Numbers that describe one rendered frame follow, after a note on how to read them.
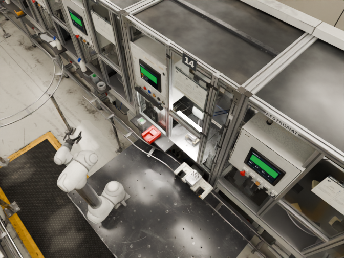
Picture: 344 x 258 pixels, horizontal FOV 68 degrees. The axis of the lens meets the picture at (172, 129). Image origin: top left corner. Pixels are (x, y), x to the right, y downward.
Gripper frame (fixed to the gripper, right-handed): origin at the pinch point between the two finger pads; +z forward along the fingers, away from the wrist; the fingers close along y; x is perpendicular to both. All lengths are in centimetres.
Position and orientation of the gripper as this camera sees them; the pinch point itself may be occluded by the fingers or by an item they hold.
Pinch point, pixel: (76, 132)
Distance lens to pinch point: 269.0
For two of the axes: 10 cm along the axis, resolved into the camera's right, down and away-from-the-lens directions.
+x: -2.5, 7.5, 6.1
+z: 0.8, -6.1, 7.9
